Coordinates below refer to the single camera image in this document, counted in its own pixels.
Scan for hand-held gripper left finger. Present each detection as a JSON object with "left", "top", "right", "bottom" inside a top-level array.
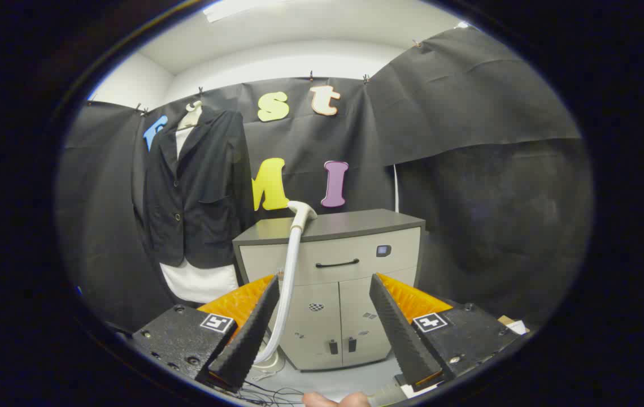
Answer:
[{"left": 132, "top": 274, "right": 280, "bottom": 393}]

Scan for black floor cables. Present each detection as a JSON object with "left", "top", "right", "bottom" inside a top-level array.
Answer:
[{"left": 237, "top": 380, "right": 306, "bottom": 406}]

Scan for white shirt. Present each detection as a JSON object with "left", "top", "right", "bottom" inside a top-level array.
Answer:
[{"left": 159, "top": 127, "right": 239, "bottom": 304}]

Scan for white garment steamer head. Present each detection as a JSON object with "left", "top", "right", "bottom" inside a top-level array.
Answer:
[{"left": 254, "top": 201, "right": 318, "bottom": 365}]

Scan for white plastic hanger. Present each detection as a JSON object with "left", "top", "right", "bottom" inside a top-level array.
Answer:
[{"left": 177, "top": 101, "right": 204, "bottom": 132}]

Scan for black backdrop cloth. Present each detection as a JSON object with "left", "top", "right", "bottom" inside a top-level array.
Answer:
[{"left": 56, "top": 25, "right": 594, "bottom": 334}]

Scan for cardboard piece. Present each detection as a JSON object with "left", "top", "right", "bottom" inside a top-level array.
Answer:
[{"left": 497, "top": 315, "right": 529, "bottom": 335}]

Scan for grey cabinet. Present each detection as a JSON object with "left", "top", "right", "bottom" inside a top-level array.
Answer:
[{"left": 233, "top": 209, "right": 426, "bottom": 372}]

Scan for long ceiling light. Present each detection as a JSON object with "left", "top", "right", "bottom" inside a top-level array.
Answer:
[{"left": 203, "top": 0, "right": 289, "bottom": 23}]

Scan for white garment steamer base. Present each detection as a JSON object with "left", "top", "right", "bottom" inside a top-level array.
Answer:
[{"left": 249, "top": 346, "right": 286, "bottom": 375}]

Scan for row of black clips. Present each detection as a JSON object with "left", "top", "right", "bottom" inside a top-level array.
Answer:
[{"left": 136, "top": 40, "right": 421, "bottom": 116}]

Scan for black suit jacket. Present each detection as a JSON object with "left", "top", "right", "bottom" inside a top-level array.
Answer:
[{"left": 133, "top": 107, "right": 255, "bottom": 269}]

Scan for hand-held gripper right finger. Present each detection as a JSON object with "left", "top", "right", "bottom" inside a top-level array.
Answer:
[{"left": 369, "top": 273, "right": 520, "bottom": 392}]

